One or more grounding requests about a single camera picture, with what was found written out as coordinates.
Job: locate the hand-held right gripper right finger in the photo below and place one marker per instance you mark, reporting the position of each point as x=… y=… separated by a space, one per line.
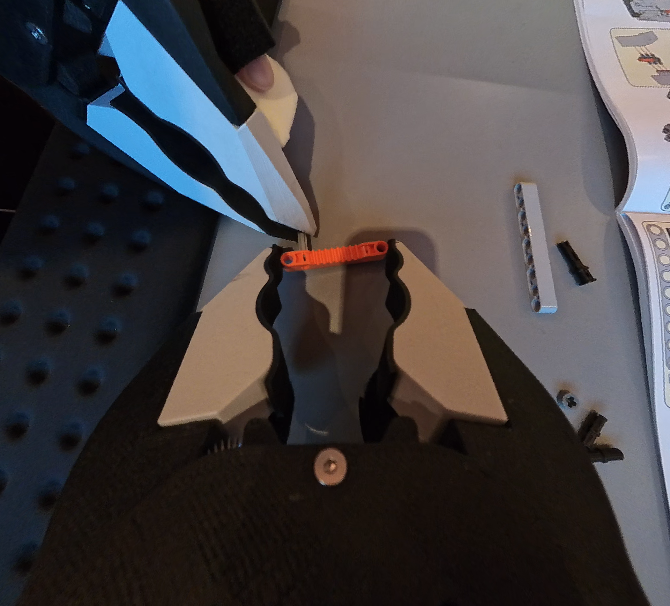
x=445 y=355

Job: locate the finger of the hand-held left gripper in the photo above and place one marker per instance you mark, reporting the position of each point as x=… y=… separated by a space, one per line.
x=172 y=77
x=136 y=145

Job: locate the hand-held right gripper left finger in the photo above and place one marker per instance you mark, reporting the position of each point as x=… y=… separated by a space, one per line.
x=220 y=355

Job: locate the small grey brick piece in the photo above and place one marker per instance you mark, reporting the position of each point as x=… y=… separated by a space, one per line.
x=303 y=240

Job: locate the orange toothed brick piece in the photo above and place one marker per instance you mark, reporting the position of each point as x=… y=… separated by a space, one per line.
x=335 y=254

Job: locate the grey desk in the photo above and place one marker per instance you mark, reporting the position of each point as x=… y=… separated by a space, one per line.
x=418 y=93

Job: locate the person's left hand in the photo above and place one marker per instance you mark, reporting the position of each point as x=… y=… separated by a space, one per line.
x=256 y=73

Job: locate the long grey holed beam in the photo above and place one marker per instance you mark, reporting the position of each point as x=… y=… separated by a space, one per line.
x=536 y=250

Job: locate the dark studded baseplate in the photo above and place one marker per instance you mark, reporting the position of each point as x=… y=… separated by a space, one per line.
x=78 y=328

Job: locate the black connector pin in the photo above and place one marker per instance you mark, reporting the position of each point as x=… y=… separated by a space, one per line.
x=574 y=263

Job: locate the black angled connector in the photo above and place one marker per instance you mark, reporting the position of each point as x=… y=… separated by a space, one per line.
x=596 y=436

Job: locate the building instruction booklet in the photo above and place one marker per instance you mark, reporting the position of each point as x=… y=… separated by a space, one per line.
x=617 y=67

